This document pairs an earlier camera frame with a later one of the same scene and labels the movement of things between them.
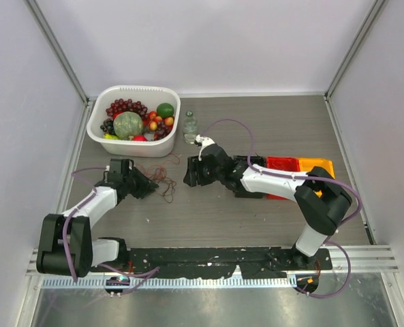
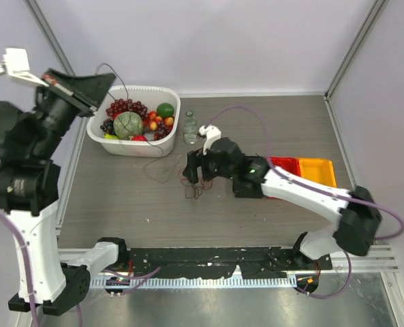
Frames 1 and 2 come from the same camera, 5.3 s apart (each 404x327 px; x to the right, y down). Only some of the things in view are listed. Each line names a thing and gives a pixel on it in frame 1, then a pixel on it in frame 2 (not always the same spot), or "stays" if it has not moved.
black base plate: (251, 262) stays
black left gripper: (146, 186) to (86, 92)
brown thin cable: (159, 173) to (161, 153)
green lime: (165, 110) stays
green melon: (127, 124) stays
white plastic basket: (150, 96) stays
